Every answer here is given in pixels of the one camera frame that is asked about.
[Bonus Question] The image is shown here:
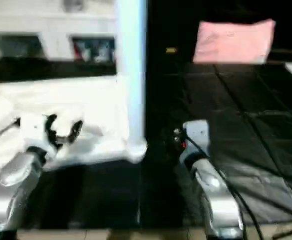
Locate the white plastic table top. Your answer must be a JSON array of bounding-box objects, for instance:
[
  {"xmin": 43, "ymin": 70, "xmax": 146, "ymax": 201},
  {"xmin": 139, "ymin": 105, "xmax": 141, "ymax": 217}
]
[{"xmin": 0, "ymin": 75, "xmax": 149, "ymax": 176}]

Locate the white plastic table leg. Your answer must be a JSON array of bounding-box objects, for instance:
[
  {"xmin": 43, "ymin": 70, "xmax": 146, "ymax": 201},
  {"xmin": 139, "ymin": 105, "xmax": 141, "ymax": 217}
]
[{"xmin": 115, "ymin": 0, "xmax": 149, "ymax": 158}]

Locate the black work mat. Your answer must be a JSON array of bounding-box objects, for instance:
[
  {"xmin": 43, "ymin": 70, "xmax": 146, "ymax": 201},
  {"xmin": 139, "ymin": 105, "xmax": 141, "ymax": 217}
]
[{"xmin": 0, "ymin": 57, "xmax": 292, "ymax": 231}]

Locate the white cabinet with glass doors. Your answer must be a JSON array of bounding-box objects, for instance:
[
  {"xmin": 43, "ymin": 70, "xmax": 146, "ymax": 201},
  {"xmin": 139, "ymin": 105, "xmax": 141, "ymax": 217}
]
[{"xmin": 0, "ymin": 0, "xmax": 119, "ymax": 63}]

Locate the black furniture with yellow label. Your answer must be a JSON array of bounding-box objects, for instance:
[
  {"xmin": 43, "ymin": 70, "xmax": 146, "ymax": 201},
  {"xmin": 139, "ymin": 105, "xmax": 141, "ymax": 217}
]
[{"xmin": 146, "ymin": 0, "xmax": 292, "ymax": 65}]

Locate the pink pillow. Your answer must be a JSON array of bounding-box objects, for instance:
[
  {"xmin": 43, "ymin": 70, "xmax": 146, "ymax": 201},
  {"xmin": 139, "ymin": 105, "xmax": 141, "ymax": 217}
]
[{"xmin": 192, "ymin": 19, "xmax": 277, "ymax": 65}]

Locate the dark ornament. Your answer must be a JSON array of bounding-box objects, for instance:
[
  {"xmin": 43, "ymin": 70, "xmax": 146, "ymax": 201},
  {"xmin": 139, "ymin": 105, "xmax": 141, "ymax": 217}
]
[{"xmin": 62, "ymin": 0, "xmax": 86, "ymax": 13}]

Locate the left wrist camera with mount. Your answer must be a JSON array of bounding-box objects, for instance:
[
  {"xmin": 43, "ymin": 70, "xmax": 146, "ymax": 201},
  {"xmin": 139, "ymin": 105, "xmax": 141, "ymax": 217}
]
[{"xmin": 17, "ymin": 112, "xmax": 59, "ymax": 162}]

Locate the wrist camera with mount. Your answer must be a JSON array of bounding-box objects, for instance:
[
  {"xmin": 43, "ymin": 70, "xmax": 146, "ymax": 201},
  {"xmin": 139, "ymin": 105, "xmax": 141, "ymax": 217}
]
[
  {"xmin": 183, "ymin": 119, "xmax": 210, "ymax": 163},
  {"xmin": 17, "ymin": 112, "xmax": 59, "ymax": 162}
]

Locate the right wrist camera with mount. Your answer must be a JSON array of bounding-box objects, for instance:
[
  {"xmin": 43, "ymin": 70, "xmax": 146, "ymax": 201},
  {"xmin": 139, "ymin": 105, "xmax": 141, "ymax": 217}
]
[{"xmin": 183, "ymin": 119, "xmax": 210, "ymax": 163}]

